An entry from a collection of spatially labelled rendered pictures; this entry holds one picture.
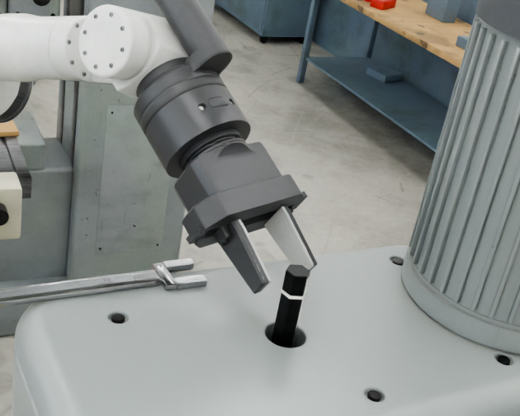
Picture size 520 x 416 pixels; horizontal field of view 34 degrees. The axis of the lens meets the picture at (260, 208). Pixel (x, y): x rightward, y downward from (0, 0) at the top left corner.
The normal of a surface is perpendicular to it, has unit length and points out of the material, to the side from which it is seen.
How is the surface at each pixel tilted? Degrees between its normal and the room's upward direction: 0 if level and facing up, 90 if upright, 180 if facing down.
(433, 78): 90
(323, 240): 0
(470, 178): 90
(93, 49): 74
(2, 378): 0
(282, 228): 90
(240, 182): 30
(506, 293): 90
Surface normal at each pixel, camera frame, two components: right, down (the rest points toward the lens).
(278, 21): 0.44, 0.48
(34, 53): -0.54, 0.30
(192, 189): -0.73, 0.21
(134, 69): 0.52, 0.80
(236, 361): 0.16, -0.87
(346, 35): -0.88, 0.08
